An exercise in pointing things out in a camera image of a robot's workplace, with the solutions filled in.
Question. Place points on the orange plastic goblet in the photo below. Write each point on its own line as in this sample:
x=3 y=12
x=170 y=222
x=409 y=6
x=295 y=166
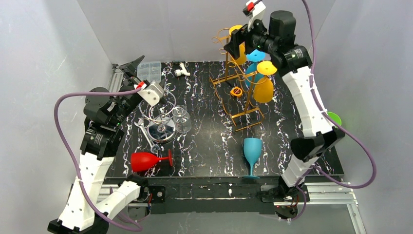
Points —
x=235 y=45

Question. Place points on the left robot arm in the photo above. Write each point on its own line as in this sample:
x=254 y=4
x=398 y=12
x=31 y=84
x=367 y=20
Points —
x=104 y=111

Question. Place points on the clear plastic organizer box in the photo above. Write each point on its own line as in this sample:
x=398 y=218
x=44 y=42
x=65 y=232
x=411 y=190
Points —
x=150 y=71

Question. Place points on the red plastic goblet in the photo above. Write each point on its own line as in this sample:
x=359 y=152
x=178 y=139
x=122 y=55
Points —
x=143 y=160

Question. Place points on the blue plastic goblet front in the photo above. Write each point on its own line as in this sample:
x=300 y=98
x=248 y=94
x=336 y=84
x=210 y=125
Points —
x=252 y=152

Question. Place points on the silver wire glass rack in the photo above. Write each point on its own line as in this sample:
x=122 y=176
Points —
x=161 y=128

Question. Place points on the yellow plastic wine glass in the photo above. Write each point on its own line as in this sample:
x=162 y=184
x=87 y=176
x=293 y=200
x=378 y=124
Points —
x=264 y=88

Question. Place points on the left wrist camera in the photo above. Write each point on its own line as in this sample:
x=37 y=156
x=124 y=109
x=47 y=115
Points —
x=152 y=93

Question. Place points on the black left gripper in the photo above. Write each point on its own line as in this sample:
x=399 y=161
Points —
x=128 y=72

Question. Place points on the green plastic goblet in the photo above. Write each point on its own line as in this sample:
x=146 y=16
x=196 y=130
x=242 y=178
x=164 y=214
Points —
x=335 y=118

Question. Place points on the small orange cup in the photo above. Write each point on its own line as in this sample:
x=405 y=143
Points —
x=236 y=92

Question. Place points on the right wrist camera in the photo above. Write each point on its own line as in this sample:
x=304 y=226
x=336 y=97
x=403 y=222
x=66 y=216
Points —
x=254 y=9

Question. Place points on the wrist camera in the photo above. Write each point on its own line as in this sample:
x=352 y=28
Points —
x=152 y=93
x=254 y=9

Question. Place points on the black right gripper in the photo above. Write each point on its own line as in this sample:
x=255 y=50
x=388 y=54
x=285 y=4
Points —
x=235 y=43

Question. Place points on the clear cut glass goblet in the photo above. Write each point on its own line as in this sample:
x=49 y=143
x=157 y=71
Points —
x=181 y=119

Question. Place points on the silver wrench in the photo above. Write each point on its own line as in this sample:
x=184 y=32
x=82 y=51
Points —
x=154 y=148

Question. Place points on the white pipe fitting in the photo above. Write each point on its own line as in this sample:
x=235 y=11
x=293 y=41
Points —
x=182 y=71

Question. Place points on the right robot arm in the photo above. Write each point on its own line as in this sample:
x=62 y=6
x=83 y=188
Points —
x=294 y=65

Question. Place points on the blue plastic goblet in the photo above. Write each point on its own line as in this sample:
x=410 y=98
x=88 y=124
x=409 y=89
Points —
x=255 y=57
x=252 y=152

